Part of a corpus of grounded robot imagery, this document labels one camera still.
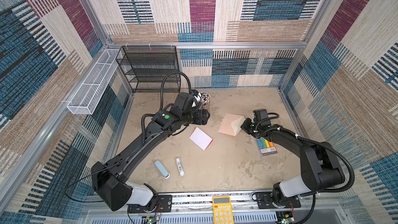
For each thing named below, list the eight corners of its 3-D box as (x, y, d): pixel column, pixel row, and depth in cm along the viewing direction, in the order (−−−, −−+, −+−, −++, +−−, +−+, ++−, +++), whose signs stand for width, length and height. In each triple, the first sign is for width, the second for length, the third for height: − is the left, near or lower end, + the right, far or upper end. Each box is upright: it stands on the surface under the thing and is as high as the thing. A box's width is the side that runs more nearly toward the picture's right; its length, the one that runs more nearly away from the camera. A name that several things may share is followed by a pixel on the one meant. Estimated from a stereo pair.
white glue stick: (180, 177, 83) (179, 176, 81) (175, 160, 89) (174, 158, 87) (185, 175, 84) (185, 173, 82) (180, 158, 89) (179, 156, 88)
